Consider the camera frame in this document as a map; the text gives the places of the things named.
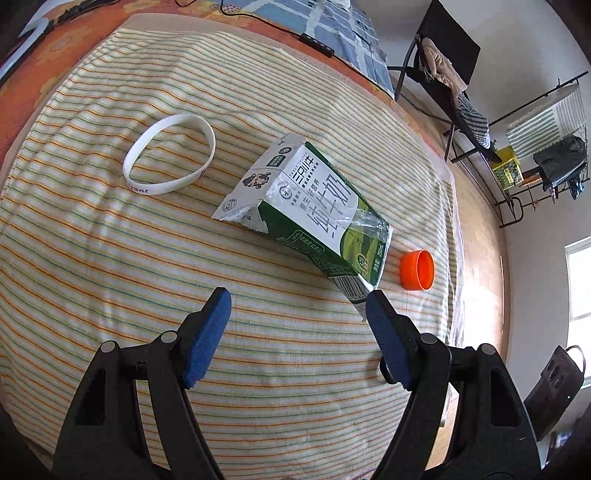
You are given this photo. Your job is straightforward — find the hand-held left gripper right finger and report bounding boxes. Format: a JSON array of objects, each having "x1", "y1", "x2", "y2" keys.
[{"x1": 365, "y1": 290, "x2": 542, "y2": 480}]

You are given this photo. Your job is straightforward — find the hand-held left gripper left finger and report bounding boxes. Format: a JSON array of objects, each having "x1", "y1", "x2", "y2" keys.
[{"x1": 53, "y1": 286, "x2": 232, "y2": 480}]

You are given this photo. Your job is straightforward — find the green milk carton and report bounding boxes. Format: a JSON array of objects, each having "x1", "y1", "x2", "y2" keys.
[{"x1": 211, "y1": 133, "x2": 393, "y2": 321}]

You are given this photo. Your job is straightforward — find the orange bottle cap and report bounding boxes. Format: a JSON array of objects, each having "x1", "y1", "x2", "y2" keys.
[{"x1": 399, "y1": 249, "x2": 435, "y2": 291}]

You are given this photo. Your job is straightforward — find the yellow striped towel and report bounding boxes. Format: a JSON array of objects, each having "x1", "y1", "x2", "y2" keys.
[{"x1": 0, "y1": 25, "x2": 458, "y2": 467}]

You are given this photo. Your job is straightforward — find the pale silicone wristband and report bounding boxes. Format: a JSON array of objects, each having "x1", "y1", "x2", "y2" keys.
[{"x1": 123, "y1": 114, "x2": 216, "y2": 197}]

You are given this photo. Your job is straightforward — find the black clothes rack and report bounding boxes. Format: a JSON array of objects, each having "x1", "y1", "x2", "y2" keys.
[{"x1": 450, "y1": 71, "x2": 591, "y2": 227}]

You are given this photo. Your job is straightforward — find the window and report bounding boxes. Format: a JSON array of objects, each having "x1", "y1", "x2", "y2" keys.
[{"x1": 564, "y1": 240, "x2": 591, "y2": 388}]

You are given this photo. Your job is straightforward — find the yellow crate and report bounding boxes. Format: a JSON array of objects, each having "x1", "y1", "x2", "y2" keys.
[{"x1": 492, "y1": 147, "x2": 525, "y2": 190}]

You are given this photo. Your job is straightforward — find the striped garment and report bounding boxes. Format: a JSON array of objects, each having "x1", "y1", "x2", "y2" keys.
[{"x1": 455, "y1": 92, "x2": 491, "y2": 148}]

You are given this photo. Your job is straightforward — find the hanging dark jacket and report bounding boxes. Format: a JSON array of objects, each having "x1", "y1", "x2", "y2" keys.
[{"x1": 533, "y1": 136, "x2": 588, "y2": 192}]

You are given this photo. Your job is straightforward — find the hanging striped cloth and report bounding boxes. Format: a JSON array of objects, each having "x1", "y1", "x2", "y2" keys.
[{"x1": 505, "y1": 85, "x2": 585, "y2": 160}]

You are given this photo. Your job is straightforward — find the pink clothes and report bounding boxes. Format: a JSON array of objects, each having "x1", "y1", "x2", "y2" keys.
[{"x1": 418, "y1": 37, "x2": 467, "y2": 95}]

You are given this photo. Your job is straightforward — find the black folding chair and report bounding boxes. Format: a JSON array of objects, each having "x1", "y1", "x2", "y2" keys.
[{"x1": 387, "y1": 0, "x2": 502, "y2": 162}]

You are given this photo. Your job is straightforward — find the blue checked bed sheet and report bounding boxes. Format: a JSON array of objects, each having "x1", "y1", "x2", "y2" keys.
[{"x1": 222, "y1": 0, "x2": 395, "y2": 100}]

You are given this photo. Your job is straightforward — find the orange floral sheet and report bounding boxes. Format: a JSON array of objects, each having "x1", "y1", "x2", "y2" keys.
[{"x1": 0, "y1": 0, "x2": 402, "y2": 153}]

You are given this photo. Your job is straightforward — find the dark box with handle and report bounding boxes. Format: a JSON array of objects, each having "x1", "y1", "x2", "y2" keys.
[{"x1": 524, "y1": 344, "x2": 586, "y2": 441}]

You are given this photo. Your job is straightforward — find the black cable with inline remote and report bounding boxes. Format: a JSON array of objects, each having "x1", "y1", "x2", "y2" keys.
[{"x1": 173, "y1": 0, "x2": 334, "y2": 58}]

